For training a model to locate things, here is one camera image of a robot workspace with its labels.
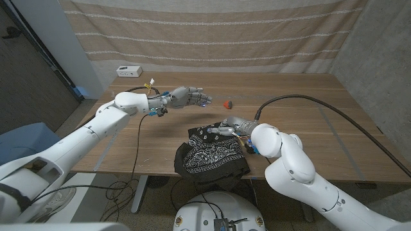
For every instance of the red toy strawberry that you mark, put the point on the red toy strawberry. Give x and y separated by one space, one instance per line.
227 104

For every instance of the white power strip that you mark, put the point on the white power strip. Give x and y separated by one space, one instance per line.
129 71

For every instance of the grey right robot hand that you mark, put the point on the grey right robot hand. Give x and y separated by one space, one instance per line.
236 125

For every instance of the black door frame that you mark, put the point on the black door frame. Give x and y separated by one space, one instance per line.
65 78

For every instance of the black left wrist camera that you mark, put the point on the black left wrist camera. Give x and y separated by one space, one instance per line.
161 111

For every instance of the beige striped backdrop cloth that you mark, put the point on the beige striped backdrop cloth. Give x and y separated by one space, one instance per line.
208 32

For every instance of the black paisley bandana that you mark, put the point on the black paisley bandana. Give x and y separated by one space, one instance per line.
208 157

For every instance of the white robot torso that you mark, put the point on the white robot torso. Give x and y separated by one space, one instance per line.
199 211

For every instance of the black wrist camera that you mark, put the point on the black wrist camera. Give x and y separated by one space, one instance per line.
250 148
161 111

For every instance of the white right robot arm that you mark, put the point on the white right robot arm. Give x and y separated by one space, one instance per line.
289 167

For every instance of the blue upholstered chair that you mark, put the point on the blue upholstered chair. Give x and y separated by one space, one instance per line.
19 141

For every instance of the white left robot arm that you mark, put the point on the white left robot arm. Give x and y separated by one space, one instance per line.
80 141

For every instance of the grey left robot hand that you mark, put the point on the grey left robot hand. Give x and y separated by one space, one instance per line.
183 97

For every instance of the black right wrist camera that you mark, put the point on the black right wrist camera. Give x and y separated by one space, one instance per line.
250 148

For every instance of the grey table leg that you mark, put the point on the grey table leg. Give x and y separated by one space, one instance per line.
138 195
307 216

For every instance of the grey electronics box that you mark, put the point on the grey electronics box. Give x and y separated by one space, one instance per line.
221 224

